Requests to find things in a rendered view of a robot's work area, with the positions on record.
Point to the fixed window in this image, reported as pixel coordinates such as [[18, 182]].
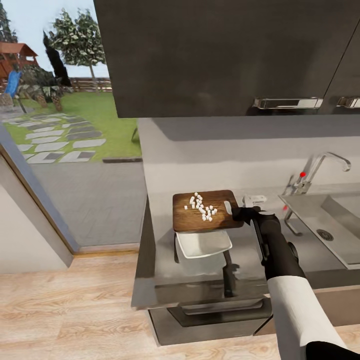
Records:
[[60, 133]]

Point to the bowl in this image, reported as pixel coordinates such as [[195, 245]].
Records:
[[203, 243]]

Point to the cabinet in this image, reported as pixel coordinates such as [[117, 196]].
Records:
[[231, 58]]

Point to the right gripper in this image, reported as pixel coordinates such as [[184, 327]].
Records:
[[239, 213]]

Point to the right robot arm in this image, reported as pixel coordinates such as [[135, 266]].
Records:
[[303, 330]]

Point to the cutting board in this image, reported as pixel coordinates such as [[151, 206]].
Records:
[[188, 219]]

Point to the drop in sink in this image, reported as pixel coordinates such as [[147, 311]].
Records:
[[334, 217]]

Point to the dishwasher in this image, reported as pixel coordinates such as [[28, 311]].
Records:
[[211, 321]]

